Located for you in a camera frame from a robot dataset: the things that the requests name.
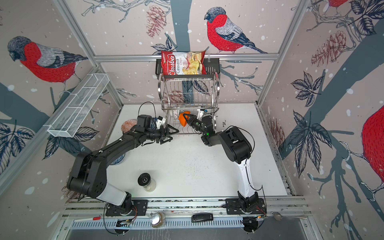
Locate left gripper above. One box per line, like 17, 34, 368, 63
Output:
145, 124, 179, 144

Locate orange plastic bowl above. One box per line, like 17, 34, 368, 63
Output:
179, 111, 191, 127

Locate white brown lattice bowl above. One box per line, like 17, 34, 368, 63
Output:
169, 110, 175, 119

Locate steel two-tier dish rack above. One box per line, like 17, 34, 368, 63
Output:
158, 73, 220, 135

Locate dark blue patterned bowl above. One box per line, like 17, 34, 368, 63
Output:
150, 118, 157, 130

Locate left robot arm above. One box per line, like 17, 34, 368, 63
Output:
67, 115, 179, 213

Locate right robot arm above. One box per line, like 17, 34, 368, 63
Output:
179, 112, 267, 216

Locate red patterned bowl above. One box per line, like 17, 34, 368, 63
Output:
121, 119, 137, 134

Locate black lidded glass jar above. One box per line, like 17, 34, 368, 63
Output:
138, 173, 157, 192

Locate blue floral bowl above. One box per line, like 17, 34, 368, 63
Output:
111, 154, 126, 166

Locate red cassava chips bag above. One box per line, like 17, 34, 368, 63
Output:
161, 51, 207, 76

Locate round silver object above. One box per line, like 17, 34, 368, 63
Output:
150, 212, 166, 228

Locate black remote device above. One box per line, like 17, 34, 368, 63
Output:
191, 213, 214, 223

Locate red white screwdriver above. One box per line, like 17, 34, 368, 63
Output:
74, 216, 101, 223

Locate metal spoon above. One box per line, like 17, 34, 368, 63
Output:
273, 212, 308, 222

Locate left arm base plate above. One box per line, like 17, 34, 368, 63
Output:
105, 200, 148, 217

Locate white wire wall basket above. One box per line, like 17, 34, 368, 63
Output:
48, 73, 110, 138

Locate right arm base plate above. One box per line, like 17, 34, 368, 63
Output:
223, 198, 267, 215

